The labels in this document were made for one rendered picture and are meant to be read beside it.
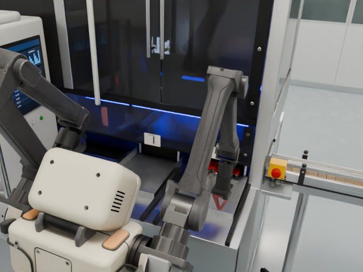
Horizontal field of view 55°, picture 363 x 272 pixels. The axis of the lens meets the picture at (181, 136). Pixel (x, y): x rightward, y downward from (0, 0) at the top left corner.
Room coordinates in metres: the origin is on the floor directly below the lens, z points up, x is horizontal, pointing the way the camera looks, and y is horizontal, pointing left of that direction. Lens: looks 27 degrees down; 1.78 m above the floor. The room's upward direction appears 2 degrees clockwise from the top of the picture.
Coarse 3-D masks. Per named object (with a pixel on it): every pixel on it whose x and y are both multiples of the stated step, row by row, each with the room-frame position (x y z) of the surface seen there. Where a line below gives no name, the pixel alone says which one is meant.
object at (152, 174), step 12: (132, 156) 1.55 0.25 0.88; (144, 156) 1.56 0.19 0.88; (132, 168) 1.43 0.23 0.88; (144, 168) 1.44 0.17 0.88; (156, 168) 1.44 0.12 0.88; (168, 168) 1.44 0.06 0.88; (144, 180) 1.33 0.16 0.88; (156, 180) 1.34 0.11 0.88; (144, 192) 1.20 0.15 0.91; (156, 192) 1.21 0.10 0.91
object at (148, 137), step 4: (144, 136) 1.49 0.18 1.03; (148, 136) 1.48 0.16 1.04; (152, 136) 1.48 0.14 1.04; (156, 136) 1.47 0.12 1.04; (144, 140) 1.49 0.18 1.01; (148, 140) 1.48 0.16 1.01; (152, 140) 1.48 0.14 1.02; (156, 140) 1.47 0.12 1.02; (148, 144) 1.48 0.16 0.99; (152, 144) 1.48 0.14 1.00; (156, 144) 1.47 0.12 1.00
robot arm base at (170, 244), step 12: (168, 228) 0.61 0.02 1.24; (180, 228) 0.61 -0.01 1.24; (156, 240) 0.59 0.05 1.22; (168, 240) 0.58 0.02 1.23; (180, 240) 0.59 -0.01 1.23; (144, 252) 0.57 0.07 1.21; (156, 252) 0.56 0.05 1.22; (168, 252) 0.56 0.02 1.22; (180, 252) 0.57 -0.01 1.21; (180, 264) 0.54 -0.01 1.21
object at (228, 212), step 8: (240, 176) 1.39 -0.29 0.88; (248, 176) 1.36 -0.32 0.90; (208, 184) 1.32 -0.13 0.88; (240, 184) 1.33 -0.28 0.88; (184, 192) 1.25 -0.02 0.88; (232, 192) 1.27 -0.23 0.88; (240, 192) 1.27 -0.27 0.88; (232, 200) 1.21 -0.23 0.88; (240, 200) 1.21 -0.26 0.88; (216, 208) 1.15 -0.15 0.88; (224, 208) 1.15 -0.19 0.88; (232, 208) 1.15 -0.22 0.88; (216, 216) 1.10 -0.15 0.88; (224, 216) 1.08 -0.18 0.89; (232, 216) 1.07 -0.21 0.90
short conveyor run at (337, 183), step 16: (288, 160) 1.47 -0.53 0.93; (304, 160) 1.42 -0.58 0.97; (288, 176) 1.36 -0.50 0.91; (304, 176) 1.33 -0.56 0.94; (320, 176) 1.34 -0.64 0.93; (336, 176) 1.35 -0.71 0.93; (352, 176) 1.29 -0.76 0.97; (304, 192) 1.33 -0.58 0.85; (320, 192) 1.31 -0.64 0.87; (336, 192) 1.29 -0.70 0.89; (352, 192) 1.27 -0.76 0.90
